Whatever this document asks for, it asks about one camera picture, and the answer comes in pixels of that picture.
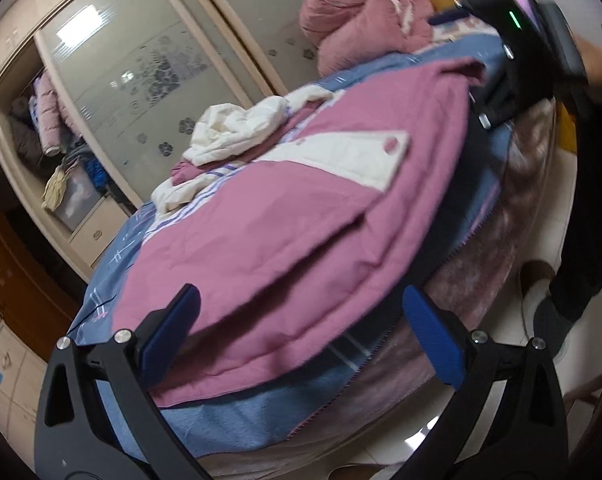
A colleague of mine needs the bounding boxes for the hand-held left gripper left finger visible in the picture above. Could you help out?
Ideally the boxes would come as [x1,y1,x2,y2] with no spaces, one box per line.
[33,284,207,480]

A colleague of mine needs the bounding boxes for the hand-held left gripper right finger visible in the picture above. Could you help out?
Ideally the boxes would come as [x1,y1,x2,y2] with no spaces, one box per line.
[396,285,572,480]

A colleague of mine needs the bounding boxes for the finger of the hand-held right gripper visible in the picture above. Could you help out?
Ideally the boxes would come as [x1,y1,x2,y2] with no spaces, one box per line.
[470,45,519,130]
[427,7,484,27]

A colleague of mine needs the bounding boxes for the white and pink padded jacket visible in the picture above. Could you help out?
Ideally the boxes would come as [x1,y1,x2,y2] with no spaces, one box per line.
[113,57,492,408]

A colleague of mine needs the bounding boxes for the person's right forearm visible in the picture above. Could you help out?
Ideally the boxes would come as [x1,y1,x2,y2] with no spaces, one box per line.
[576,37,602,93]

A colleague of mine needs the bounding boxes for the blue clothes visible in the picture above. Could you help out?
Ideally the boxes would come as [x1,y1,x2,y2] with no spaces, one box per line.
[78,157,112,193]

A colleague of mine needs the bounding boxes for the clothes inside wardrobe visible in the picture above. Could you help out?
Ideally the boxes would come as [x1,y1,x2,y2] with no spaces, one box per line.
[33,70,82,156]

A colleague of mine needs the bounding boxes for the pink fleece mattress cover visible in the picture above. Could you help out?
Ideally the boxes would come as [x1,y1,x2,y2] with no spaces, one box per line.
[201,95,577,480]

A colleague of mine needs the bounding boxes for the rolled pink quilt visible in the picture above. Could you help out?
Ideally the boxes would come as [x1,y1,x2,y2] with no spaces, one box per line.
[299,0,434,76]

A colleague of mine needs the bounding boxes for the striped blue pink bedsheet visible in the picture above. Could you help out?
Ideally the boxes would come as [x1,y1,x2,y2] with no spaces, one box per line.
[66,25,517,456]

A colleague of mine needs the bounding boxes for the grey slipper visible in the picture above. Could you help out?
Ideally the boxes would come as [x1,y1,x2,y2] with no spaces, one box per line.
[531,292,582,363]

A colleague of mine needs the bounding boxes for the brown slipper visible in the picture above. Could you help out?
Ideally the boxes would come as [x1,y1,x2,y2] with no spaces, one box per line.
[518,259,557,311]

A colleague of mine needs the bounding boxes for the translucent storage box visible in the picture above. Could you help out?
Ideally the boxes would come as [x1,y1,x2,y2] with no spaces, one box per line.
[53,170,112,231]

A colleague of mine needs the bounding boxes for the person's leg in dark trousers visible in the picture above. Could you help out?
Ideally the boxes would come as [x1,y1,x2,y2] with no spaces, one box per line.
[548,85,602,323]

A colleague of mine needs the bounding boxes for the brown wooden cabinet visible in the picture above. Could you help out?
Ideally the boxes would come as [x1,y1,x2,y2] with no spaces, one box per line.
[0,150,82,321]

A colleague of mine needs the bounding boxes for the beige cloth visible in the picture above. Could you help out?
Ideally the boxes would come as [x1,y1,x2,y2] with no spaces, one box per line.
[42,165,74,211]

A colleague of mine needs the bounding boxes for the dark grey garment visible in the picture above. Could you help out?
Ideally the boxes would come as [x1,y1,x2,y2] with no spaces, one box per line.
[8,97,44,163]

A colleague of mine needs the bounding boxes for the cream wardrobe with sliding doors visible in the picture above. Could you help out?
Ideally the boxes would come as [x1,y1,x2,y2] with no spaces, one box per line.
[0,0,332,286]

